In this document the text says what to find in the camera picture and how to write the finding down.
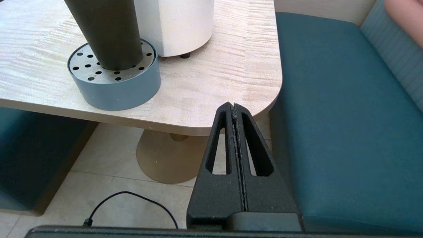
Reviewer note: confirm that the tan table pedestal base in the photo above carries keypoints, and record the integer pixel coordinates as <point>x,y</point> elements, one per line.
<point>165,158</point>

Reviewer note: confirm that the teal bench beside water dispenser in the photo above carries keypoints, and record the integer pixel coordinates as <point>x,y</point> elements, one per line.
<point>347,132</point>

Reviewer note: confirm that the short pink bolster cushion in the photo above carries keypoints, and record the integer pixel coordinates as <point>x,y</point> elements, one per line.
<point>409,19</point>

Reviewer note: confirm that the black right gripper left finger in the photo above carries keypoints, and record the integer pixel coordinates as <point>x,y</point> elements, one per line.
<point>214,198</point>

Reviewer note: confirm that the large blue-grey perforated drip tray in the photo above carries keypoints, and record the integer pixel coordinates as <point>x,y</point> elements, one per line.
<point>119,94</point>

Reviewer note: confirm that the large white water dispenser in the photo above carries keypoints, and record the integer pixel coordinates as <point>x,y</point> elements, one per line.
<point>178,26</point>

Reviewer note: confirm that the black tapered cup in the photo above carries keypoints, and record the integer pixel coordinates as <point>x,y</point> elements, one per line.
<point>109,33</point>

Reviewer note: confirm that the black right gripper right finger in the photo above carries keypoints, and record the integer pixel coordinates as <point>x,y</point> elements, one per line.
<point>271,198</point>

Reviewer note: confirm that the teal bench with snack packet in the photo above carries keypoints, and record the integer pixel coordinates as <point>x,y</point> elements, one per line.
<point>29,158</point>

